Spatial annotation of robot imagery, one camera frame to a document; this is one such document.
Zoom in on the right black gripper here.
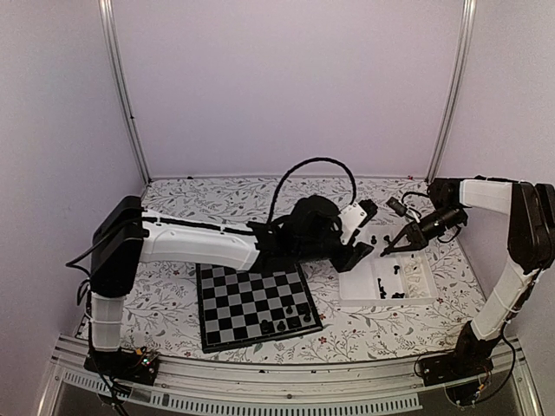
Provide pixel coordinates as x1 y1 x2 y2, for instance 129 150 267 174
388 207 465 253

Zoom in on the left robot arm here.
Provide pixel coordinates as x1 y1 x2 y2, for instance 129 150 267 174
66 195 378 376

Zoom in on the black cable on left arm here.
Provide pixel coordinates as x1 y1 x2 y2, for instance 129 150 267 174
268 156 359 222

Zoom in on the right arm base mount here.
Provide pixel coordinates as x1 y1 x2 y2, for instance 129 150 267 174
414 350 493 407

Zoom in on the white plastic compartment tray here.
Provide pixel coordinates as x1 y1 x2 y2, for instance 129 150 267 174
338 224 438 308

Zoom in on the black and white chessboard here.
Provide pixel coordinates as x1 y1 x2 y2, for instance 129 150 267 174
195 264 323 354

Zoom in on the floral patterned table mat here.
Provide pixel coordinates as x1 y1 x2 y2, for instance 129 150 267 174
86 176 493 363

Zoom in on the aluminium frame post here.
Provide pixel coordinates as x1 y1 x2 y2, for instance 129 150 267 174
98 0 152 185
425 0 477 183

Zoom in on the left aluminium frame post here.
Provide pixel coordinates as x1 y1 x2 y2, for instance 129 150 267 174
98 0 152 185

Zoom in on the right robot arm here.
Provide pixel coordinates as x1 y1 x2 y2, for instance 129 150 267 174
382 177 554 378

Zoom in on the aluminium front rail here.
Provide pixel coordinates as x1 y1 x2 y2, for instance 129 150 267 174
39 333 545 415

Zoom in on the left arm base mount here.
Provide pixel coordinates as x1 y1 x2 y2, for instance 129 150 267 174
84 347 160 386

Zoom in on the right aluminium frame post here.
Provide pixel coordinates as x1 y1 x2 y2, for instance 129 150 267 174
425 0 477 183

